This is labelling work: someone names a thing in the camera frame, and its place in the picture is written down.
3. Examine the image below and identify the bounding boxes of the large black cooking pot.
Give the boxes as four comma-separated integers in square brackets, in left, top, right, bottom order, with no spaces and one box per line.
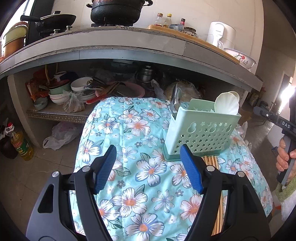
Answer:
[86,0,153,24]

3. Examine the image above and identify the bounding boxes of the patterned metal shelf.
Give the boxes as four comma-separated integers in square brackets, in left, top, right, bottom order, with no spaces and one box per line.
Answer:
[26,107,93,122]

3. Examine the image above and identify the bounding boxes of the stack of bowls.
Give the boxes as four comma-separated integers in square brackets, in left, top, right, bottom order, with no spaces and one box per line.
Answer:
[48,80,72,105]

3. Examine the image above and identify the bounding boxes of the wooden cutting board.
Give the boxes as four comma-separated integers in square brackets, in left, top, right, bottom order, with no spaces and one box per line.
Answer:
[147,24,241,64]

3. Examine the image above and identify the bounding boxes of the grey stone kitchen counter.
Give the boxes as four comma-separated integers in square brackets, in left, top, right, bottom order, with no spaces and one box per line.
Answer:
[0,26,264,149]

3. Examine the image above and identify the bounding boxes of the person's right hand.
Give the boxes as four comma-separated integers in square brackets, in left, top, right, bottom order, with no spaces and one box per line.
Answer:
[276,137,296,173]

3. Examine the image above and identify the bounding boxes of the person's right forearm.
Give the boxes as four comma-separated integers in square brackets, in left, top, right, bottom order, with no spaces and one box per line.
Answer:
[273,171,296,223]

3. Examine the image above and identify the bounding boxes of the white kitchen appliance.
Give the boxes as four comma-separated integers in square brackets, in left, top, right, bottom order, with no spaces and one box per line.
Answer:
[206,22,237,49]

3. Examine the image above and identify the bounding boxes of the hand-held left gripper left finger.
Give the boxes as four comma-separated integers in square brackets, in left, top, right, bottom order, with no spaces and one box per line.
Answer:
[26,145,117,241]

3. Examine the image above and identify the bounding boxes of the pink plate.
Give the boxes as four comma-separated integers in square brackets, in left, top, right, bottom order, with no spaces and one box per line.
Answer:
[95,82,146,100]

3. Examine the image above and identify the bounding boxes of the dark brown jar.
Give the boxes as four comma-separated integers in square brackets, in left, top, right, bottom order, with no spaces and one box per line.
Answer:
[0,125,19,159]

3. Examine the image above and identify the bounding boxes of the yellow cooking oil bottle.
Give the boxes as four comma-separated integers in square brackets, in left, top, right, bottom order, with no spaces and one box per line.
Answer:
[7,123,34,161]

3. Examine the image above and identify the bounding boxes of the turquoise floral quilt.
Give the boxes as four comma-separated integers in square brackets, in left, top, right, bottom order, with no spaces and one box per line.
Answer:
[69,96,273,241]

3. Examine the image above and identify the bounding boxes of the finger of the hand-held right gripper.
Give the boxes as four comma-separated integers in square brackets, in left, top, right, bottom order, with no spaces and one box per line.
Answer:
[253,105,282,124]

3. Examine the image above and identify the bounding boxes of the red snack packet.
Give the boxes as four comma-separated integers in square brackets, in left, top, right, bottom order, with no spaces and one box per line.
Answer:
[25,70,50,102]

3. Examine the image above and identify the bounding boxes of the white bowl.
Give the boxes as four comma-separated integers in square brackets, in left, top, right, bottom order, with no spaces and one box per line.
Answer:
[70,77,94,92]

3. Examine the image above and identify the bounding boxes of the green enamel basin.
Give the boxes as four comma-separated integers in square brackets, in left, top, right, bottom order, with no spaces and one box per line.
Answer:
[2,22,29,45]

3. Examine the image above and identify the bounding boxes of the stack of white plates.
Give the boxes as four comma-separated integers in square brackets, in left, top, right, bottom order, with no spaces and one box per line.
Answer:
[72,89,97,101]

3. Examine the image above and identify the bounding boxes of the black box appliance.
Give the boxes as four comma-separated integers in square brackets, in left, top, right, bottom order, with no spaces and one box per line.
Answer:
[24,0,56,44]

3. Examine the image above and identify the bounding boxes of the white plastic bag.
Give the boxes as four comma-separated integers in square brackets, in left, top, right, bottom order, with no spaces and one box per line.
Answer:
[43,120,85,151]

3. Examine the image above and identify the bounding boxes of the gas stove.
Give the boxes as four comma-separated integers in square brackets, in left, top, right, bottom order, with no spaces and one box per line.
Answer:
[35,22,139,37]

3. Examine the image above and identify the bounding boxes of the black wok with lid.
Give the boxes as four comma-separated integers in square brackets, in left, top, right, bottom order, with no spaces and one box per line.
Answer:
[20,11,77,32]

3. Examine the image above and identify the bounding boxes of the white shell-shaped plastic spoon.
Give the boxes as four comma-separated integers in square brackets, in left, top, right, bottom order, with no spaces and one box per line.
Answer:
[215,92,240,115]

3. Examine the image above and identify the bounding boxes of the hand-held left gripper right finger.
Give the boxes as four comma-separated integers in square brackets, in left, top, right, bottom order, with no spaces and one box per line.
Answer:
[180,144,271,241]

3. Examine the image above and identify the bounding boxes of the large metal spoon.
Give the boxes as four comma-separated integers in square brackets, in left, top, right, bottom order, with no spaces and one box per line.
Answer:
[172,83,184,114]

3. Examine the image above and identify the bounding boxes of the stacked steel pots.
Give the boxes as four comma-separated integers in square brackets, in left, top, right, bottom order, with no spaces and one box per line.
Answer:
[135,65,156,82]

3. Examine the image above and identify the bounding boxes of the red handled utensil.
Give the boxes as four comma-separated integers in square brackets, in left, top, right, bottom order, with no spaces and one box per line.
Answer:
[85,96,104,105]

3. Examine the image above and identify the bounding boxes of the cardboard box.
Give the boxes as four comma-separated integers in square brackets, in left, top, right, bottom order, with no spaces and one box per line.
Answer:
[239,109,253,123]

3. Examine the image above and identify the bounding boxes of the small teal bowl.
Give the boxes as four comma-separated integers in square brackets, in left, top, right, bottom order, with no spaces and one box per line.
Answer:
[33,97,48,110]

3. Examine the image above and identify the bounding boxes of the green perforated utensil holder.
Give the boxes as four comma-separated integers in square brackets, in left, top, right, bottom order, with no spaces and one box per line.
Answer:
[162,98,241,162]

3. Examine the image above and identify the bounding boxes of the white floral enamel basin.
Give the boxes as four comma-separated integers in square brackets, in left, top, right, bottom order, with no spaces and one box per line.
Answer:
[224,48,257,69]

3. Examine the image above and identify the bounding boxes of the clear bag of dried food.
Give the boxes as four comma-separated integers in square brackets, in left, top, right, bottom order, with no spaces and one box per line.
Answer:
[62,90,85,113]

